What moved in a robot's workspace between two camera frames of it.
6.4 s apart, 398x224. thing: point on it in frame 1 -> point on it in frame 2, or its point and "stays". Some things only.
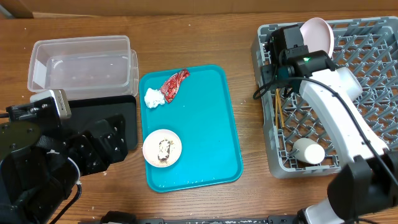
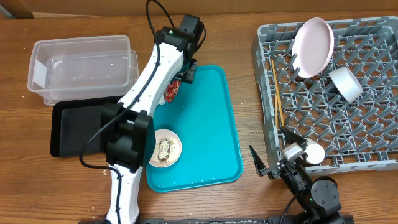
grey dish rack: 299,140 stays
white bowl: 352,85 stays
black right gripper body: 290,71 -> 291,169
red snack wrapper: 170,88 stays
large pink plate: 318,35 stays
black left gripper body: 87,154 -> 188,71
